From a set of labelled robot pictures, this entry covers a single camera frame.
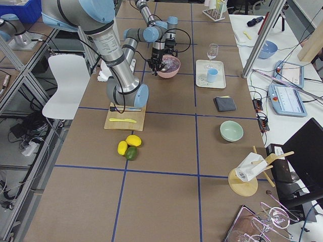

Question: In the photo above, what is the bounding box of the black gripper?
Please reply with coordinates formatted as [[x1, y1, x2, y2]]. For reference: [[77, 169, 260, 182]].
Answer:
[[147, 57, 164, 76], [164, 37, 178, 57]]

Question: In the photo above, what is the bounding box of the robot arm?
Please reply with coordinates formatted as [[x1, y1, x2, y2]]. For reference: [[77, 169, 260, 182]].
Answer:
[[41, 1, 167, 108], [134, 1, 178, 61]]

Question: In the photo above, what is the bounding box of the clear ice cubes pile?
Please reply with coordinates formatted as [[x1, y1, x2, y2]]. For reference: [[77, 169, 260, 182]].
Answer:
[[163, 56, 180, 71]]

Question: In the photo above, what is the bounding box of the blue plastic cup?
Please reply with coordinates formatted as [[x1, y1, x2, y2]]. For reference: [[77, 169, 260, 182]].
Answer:
[[206, 68, 218, 83]]

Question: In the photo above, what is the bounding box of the wooden cup stand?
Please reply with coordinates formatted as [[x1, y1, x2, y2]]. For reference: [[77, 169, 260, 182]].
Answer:
[[228, 146, 294, 197]]

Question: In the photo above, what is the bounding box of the pink bowl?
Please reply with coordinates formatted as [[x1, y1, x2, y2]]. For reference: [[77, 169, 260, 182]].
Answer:
[[157, 55, 181, 79]]

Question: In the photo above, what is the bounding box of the clear wine glass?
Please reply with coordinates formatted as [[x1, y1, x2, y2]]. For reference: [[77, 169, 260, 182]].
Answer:
[[204, 43, 219, 70]]

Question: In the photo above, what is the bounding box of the cream bear tray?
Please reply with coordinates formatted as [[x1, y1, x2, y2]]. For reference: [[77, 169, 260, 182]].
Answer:
[[196, 59, 226, 89]]

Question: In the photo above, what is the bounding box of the bamboo cutting board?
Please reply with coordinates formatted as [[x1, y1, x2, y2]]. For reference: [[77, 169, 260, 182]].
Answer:
[[104, 102, 146, 131]]

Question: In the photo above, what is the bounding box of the white dish rack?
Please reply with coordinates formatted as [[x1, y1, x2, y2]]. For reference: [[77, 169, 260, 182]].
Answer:
[[202, 0, 228, 22]]

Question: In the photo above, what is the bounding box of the yellow plastic knife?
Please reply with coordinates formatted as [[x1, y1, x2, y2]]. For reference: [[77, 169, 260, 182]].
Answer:
[[109, 118, 137, 123]]

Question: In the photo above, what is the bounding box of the grey yellow folded cloth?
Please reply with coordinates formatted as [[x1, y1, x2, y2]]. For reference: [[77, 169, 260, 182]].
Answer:
[[213, 96, 237, 112]]

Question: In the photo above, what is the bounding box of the white chair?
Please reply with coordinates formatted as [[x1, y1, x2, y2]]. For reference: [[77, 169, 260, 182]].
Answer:
[[42, 54, 90, 120]]

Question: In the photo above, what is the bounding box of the yellow lemon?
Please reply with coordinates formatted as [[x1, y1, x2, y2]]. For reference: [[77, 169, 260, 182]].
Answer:
[[117, 141, 128, 156]]

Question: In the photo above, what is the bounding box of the green bowl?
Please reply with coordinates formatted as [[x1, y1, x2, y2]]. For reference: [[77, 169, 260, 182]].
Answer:
[[220, 120, 244, 142]]

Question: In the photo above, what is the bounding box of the blue bowl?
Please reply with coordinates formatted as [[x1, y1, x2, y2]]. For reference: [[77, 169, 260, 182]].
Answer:
[[258, 40, 278, 59]]

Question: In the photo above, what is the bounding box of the blue teach pendant far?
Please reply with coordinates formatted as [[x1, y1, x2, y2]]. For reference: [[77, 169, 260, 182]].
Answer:
[[274, 60, 304, 88]]

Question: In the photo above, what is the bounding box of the blue teach pendant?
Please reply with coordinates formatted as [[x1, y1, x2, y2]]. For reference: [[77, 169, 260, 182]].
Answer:
[[268, 84, 307, 117], [274, 60, 304, 88]]

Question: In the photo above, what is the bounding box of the blue teach pendant near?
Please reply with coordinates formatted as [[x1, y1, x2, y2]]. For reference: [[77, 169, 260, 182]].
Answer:
[[268, 84, 307, 117]]

